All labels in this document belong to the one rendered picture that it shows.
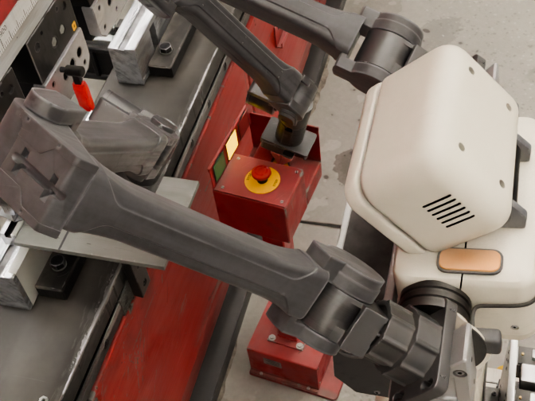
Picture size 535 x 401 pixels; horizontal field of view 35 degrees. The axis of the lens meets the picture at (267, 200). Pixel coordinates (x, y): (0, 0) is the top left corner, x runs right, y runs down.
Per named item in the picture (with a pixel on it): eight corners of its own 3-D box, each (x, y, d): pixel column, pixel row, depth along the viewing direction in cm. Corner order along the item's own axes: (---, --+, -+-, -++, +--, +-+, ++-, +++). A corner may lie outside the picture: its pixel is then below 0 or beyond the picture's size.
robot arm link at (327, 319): (372, 364, 95) (400, 325, 94) (298, 325, 92) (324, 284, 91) (352, 330, 104) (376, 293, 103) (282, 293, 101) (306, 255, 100)
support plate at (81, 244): (165, 270, 133) (163, 266, 133) (14, 246, 140) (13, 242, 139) (200, 184, 144) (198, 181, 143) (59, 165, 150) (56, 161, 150)
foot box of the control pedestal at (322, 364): (336, 402, 224) (334, 380, 214) (248, 374, 231) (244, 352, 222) (360, 339, 235) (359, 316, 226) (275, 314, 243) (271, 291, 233)
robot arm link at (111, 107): (141, 184, 116) (173, 130, 115) (68, 139, 115) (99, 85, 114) (153, 172, 128) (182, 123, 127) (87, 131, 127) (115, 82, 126)
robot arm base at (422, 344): (447, 393, 92) (458, 301, 99) (388, 361, 90) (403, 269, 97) (398, 413, 98) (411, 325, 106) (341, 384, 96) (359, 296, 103)
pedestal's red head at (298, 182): (290, 244, 175) (283, 188, 162) (219, 226, 180) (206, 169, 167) (322, 174, 187) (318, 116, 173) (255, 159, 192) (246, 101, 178)
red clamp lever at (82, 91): (94, 114, 146) (79, 71, 138) (72, 111, 147) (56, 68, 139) (98, 107, 147) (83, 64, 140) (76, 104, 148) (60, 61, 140)
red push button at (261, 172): (267, 191, 170) (266, 179, 167) (249, 187, 171) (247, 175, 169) (275, 177, 172) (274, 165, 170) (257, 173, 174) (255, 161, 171)
